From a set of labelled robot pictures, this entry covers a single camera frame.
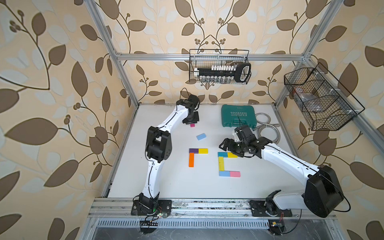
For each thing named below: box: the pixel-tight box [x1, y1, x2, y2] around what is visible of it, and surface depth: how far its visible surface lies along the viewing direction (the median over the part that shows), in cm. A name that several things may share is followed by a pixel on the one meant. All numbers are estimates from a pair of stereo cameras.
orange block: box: [188, 152, 195, 168], surface depth 93 cm
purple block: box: [189, 148, 199, 154], surface depth 96 cm
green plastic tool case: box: [221, 104, 257, 130], surface depth 110 cm
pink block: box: [230, 171, 241, 178], surface depth 86 cm
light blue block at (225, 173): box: [219, 170, 230, 177], surface depth 88 cm
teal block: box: [217, 152, 228, 158], surface depth 94 cm
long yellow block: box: [218, 156, 225, 172], surface depth 92 cm
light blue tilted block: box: [196, 133, 207, 141], surface depth 106 cm
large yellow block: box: [198, 148, 209, 154], surface depth 97 cm
